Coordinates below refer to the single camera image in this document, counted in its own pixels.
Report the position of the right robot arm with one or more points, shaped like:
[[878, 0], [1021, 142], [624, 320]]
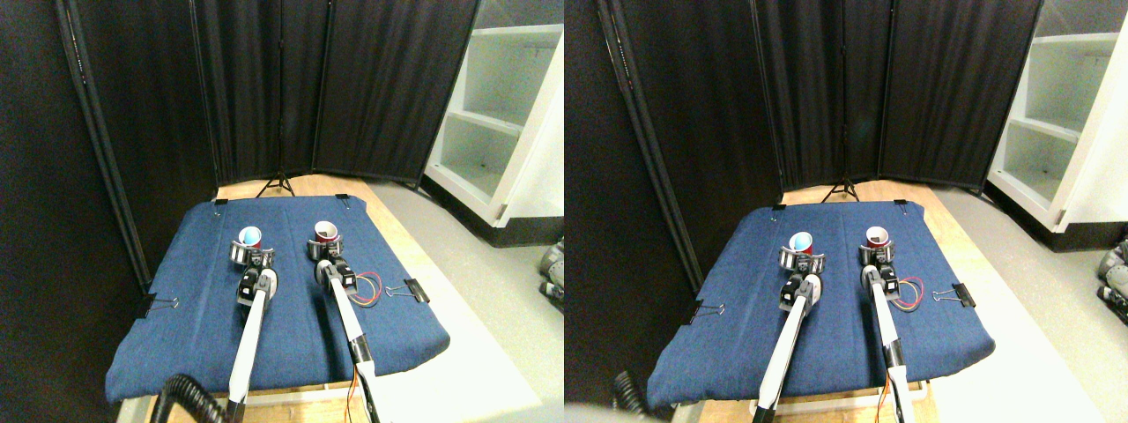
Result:
[[888, 326], [351, 322]]

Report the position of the grey black equipment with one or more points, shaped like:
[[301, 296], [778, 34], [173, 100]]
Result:
[[552, 264], [1112, 269]]

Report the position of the black tripod stand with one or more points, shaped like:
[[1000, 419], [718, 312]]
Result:
[[282, 181], [844, 187]]

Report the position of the dark blue cloth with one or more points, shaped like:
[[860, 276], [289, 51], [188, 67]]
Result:
[[194, 335], [740, 335]]

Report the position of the light blue ball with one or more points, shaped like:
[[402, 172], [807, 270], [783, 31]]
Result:
[[801, 243], [251, 237]]

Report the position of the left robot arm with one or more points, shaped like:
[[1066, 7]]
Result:
[[789, 348], [248, 344]]

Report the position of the red cup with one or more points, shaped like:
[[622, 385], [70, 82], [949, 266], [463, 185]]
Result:
[[327, 238], [249, 248], [800, 254], [878, 244]]

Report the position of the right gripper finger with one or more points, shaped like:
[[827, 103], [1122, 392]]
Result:
[[890, 259], [316, 254], [338, 254], [869, 259]]

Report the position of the white shelf unit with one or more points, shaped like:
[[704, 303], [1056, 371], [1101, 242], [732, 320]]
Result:
[[493, 106], [1053, 115]]

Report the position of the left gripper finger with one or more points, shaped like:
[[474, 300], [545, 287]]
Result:
[[240, 259], [789, 265], [816, 266], [266, 260]]

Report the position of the black curtain pole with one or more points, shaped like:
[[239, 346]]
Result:
[[106, 167], [652, 167]]

